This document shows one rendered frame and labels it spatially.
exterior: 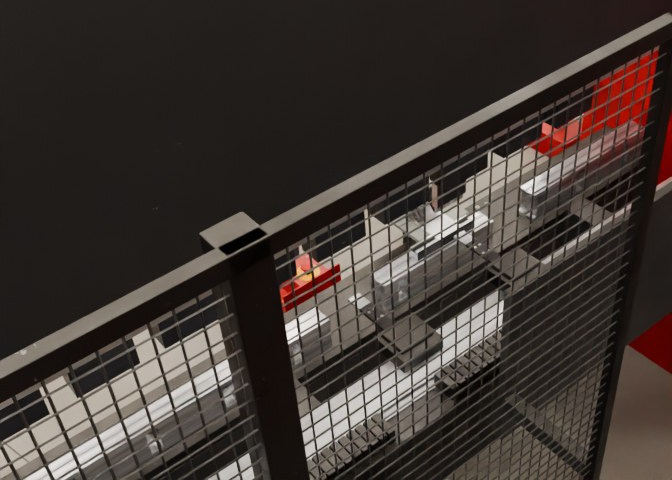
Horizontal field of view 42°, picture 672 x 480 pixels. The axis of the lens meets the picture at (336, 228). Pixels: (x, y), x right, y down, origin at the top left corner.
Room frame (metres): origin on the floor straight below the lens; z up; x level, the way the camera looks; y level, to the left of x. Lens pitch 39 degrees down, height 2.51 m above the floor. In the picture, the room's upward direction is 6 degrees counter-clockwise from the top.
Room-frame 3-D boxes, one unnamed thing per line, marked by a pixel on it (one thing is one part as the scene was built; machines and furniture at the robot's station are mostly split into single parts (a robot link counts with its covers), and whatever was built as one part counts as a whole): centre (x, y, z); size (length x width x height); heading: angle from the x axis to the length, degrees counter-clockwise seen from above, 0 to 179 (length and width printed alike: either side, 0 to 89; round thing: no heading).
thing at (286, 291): (1.88, 0.13, 0.75); 0.20 x 0.16 x 0.18; 126
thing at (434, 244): (1.77, -0.28, 0.99); 0.20 x 0.03 x 0.03; 124
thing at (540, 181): (2.09, -0.75, 0.92); 0.50 x 0.06 x 0.10; 124
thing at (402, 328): (1.46, -0.10, 1.01); 0.26 x 0.12 x 0.05; 34
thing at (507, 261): (1.65, -0.39, 1.01); 0.26 x 0.12 x 0.05; 34
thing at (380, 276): (1.76, -0.25, 0.92); 0.39 x 0.06 x 0.10; 124
